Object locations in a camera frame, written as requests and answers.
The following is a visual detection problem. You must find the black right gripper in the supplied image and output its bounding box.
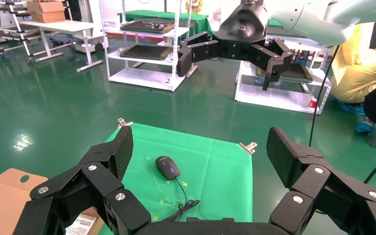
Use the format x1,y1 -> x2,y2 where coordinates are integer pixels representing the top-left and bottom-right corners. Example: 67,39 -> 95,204
176,3 -> 294,92

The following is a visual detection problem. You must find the brown cardboard mailer box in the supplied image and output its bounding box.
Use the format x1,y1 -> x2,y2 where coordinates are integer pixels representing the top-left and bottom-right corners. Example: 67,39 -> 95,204
0,164 -> 105,235

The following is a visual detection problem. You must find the white printed instruction sheet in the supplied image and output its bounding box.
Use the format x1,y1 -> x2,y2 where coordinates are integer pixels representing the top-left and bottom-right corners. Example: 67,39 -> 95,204
65,213 -> 97,235

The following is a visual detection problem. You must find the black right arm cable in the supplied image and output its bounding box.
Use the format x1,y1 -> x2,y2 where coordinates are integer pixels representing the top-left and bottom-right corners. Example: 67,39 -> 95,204
308,45 -> 376,185

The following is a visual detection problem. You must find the distant person in yellow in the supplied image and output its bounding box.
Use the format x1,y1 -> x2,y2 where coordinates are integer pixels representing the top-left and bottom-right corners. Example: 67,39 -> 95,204
185,0 -> 205,15

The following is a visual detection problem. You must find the right metal table clamp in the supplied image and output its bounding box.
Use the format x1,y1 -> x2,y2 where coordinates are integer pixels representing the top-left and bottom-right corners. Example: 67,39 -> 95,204
117,118 -> 134,130

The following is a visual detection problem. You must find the white wheeled machine base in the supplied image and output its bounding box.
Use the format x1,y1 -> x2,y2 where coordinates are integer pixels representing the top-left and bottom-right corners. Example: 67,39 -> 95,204
73,31 -> 109,53

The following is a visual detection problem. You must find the black wired computer mouse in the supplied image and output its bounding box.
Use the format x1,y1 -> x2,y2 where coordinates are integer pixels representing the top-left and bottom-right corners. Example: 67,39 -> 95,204
155,155 -> 201,223

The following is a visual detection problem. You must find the aluminium frame rack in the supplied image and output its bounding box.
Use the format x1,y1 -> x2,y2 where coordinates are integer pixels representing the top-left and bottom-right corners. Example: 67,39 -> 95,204
0,0 -> 75,64

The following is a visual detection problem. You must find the black flat tray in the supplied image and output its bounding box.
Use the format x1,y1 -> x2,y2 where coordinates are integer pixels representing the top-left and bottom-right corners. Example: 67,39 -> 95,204
120,19 -> 176,35
119,44 -> 173,62
256,62 -> 314,84

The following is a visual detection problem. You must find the brown cardboard carton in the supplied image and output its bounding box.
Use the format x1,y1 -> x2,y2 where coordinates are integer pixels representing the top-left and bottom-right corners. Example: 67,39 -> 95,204
26,0 -> 67,24

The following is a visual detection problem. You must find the silver metal binder clip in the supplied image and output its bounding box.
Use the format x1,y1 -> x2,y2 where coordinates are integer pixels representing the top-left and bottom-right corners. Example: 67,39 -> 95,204
238,142 -> 258,155

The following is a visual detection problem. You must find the person in yellow coat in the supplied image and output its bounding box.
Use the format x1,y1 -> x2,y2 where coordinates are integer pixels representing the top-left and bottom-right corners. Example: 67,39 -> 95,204
330,23 -> 376,116

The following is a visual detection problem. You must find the white shelf unit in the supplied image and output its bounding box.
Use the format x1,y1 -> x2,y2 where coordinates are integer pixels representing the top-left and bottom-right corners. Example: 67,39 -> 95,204
98,0 -> 199,93
234,32 -> 335,116

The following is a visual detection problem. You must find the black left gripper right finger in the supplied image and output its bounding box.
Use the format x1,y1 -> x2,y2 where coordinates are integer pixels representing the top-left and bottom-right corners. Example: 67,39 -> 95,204
266,127 -> 376,235

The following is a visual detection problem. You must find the green table cloth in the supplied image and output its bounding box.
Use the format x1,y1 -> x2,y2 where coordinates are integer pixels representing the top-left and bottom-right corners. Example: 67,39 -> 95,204
98,122 -> 254,235

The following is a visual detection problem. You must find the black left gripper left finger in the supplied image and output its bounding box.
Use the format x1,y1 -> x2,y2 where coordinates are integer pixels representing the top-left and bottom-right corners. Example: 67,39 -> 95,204
13,125 -> 151,235

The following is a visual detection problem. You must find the white metal table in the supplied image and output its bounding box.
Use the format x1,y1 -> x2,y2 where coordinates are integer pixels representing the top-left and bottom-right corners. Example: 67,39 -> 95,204
19,20 -> 105,73

